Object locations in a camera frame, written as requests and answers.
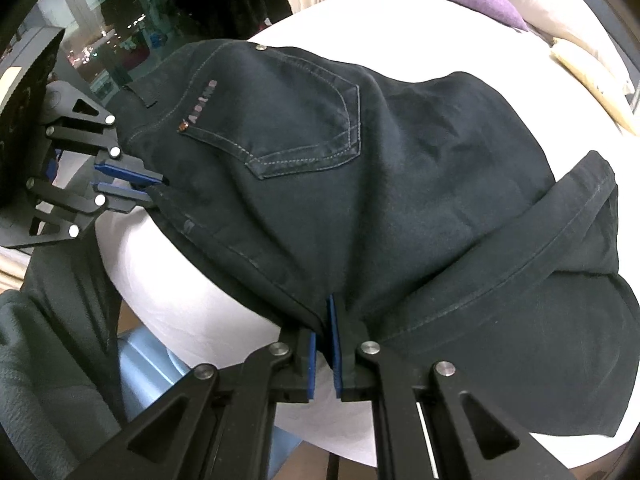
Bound black denim pants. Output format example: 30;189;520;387
110;40;639;436

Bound left forearm grey sleeve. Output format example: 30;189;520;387
1;232;126;479

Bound white bed mattress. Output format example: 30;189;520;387
94;0;640;470

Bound yellow embroidered cushion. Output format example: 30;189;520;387
550;38;639;136

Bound large beige pillow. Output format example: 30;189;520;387
509;0;634;94

